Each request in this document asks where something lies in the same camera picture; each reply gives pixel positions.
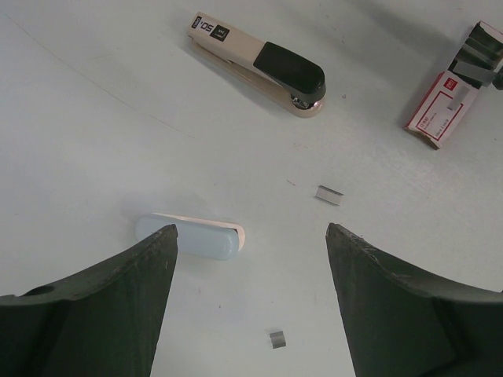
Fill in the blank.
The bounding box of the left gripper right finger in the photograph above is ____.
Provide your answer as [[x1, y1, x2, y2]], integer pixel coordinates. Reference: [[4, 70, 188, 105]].
[[325, 224, 502, 376]]

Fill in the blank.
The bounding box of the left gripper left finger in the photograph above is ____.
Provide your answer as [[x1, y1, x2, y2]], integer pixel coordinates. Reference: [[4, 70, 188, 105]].
[[1, 225, 178, 376]]

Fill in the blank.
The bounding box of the small staple strip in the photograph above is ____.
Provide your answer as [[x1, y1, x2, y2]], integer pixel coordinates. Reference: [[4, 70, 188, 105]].
[[270, 331, 286, 349], [315, 185, 343, 206]]

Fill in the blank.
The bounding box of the red white staple box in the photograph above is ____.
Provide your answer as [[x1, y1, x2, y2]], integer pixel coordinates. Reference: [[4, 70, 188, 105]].
[[404, 21, 502, 149]]

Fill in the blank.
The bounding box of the beige black stapler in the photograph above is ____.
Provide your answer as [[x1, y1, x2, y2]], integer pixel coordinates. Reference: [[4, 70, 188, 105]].
[[187, 12, 326, 119]]

